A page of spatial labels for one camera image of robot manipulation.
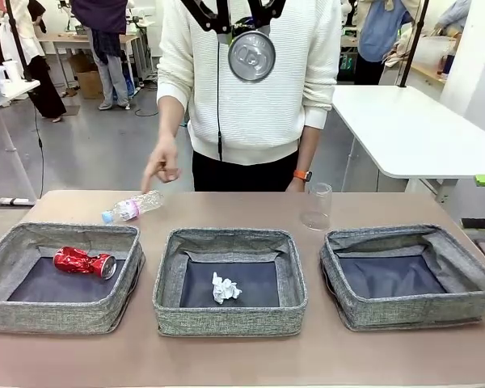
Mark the dark blue soda can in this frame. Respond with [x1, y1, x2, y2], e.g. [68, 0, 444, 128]
[227, 18, 276, 85]

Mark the clear bottle with pink label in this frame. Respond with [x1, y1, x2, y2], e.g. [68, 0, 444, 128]
[100, 189, 166, 225]

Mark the crushed red soda can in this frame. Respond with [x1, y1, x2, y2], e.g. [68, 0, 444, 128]
[53, 246, 118, 280]

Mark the person's left forearm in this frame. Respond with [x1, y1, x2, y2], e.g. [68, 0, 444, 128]
[293, 123, 323, 175]

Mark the person's right forearm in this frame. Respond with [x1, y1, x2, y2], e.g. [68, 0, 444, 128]
[157, 95, 187, 141]

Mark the person's right hand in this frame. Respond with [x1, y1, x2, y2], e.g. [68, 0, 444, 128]
[140, 135, 183, 194]

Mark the person in white sweater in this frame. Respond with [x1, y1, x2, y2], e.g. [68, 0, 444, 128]
[156, 0, 343, 193]

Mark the white rounded-corner table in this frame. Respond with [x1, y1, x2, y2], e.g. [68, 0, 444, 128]
[331, 84, 485, 203]

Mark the person in blue shirt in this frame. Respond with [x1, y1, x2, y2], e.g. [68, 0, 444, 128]
[353, 0, 424, 86]

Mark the person in jeans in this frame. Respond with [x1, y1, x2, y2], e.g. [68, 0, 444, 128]
[70, 0, 131, 111]

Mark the grey fabric basket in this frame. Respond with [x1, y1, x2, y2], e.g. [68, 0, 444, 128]
[318, 224, 485, 332]
[0, 221, 146, 335]
[152, 228, 308, 337]

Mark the black stand pole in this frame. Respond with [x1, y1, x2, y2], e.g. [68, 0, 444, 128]
[6, 0, 38, 95]
[395, 0, 430, 89]

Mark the cardboard box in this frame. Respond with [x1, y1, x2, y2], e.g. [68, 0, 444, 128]
[76, 70, 104, 100]

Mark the wooden workbench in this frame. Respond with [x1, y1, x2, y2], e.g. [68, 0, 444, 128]
[36, 32, 154, 86]

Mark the person in light blue top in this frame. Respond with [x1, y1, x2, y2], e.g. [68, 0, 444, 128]
[434, 0, 472, 37]

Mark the clear plastic cup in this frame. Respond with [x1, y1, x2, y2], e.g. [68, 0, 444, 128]
[298, 182, 333, 231]

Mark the person in black skirt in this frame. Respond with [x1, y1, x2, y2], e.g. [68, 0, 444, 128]
[0, 0, 68, 123]

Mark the crumpled white paper ball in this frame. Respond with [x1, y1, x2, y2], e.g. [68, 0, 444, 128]
[211, 272, 243, 305]

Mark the white power strip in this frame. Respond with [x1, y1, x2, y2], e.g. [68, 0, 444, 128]
[0, 196, 37, 207]

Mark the thin black floor cable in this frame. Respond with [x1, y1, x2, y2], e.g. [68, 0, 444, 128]
[32, 92, 45, 191]

